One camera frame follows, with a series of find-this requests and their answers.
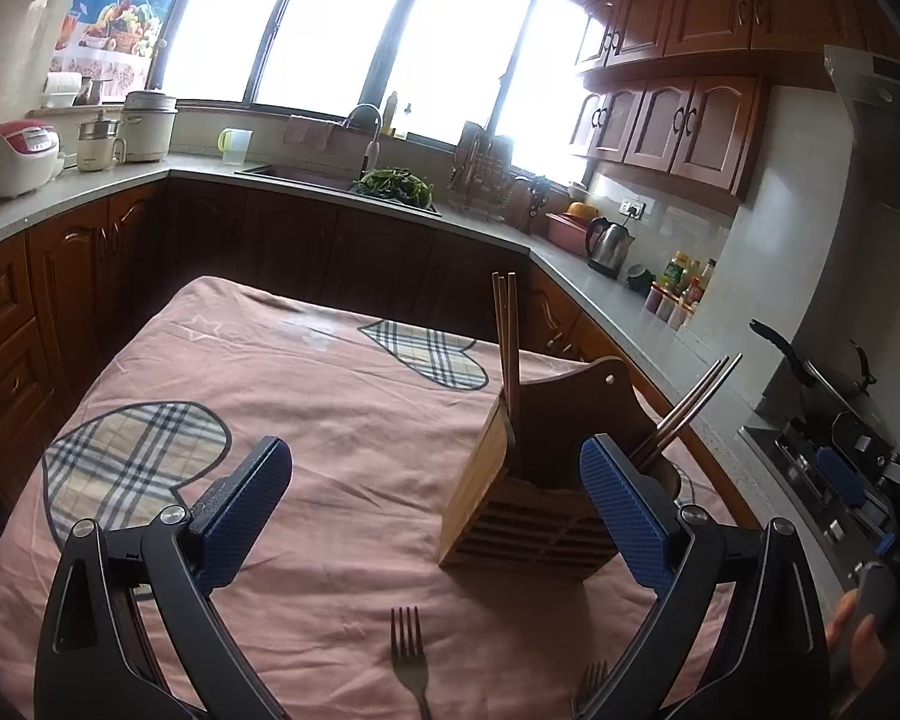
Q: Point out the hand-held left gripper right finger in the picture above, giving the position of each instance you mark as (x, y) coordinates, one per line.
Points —
(622, 510)

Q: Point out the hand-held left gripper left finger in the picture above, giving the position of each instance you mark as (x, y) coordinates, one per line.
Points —
(240, 510)

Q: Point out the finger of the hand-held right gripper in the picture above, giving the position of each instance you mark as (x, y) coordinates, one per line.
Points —
(862, 435)
(840, 476)

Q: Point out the wooden utensil holder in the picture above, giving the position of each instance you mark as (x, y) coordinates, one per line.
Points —
(540, 495)

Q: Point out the stainless steel fork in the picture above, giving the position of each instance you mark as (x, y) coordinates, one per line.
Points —
(411, 652)
(589, 686)

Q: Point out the person's right hand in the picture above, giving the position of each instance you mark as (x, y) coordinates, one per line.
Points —
(862, 645)

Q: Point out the gas stove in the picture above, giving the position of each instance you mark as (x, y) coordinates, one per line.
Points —
(810, 487)

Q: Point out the black wok with lid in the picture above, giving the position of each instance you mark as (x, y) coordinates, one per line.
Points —
(817, 382)

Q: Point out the pink printed tablecloth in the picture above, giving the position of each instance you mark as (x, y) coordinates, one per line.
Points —
(330, 450)

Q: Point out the dark mug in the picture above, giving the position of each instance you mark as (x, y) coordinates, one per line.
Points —
(640, 278)

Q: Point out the condiment bottles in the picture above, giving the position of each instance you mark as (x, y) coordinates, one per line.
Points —
(682, 277)

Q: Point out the stainless steel kettle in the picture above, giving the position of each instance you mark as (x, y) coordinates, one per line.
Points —
(609, 249)

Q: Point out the range hood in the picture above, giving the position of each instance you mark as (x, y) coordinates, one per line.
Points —
(885, 165)

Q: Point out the wooden lower cabinets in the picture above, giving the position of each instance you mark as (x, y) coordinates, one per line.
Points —
(60, 300)

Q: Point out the wooden cabinets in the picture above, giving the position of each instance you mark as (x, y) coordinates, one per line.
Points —
(705, 52)
(60, 300)

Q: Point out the pink plastic basin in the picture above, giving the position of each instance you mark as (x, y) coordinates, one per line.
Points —
(566, 231)

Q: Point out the orange bowl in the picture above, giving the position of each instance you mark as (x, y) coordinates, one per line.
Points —
(581, 210)

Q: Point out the kitchen sink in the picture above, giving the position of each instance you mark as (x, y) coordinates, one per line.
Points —
(300, 176)

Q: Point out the dish rack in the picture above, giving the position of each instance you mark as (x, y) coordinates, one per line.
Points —
(487, 180)

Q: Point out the green vegetables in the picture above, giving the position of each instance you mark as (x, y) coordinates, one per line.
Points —
(394, 186)

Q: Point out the pink dish cloth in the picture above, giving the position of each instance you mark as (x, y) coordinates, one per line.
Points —
(307, 133)

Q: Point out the small cream electric pot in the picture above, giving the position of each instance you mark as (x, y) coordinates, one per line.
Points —
(99, 146)

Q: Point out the large white rice cooker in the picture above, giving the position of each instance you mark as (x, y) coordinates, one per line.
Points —
(150, 127)

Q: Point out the metal faucet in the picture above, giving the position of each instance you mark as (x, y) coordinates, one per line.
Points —
(371, 135)

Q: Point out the wooden upper cabinets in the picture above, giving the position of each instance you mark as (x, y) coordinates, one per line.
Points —
(705, 52)

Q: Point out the white and pink rice cooker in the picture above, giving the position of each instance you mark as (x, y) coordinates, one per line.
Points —
(15, 161)

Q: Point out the bottle on window sill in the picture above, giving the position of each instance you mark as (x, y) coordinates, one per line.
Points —
(390, 114)

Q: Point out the paper towel roll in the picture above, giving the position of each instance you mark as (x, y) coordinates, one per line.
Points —
(61, 90)

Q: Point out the window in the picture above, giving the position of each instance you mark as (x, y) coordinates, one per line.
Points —
(360, 30)

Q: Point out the white wall socket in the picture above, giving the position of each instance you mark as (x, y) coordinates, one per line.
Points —
(633, 207)

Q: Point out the wall poster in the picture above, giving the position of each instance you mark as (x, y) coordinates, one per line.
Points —
(120, 7)

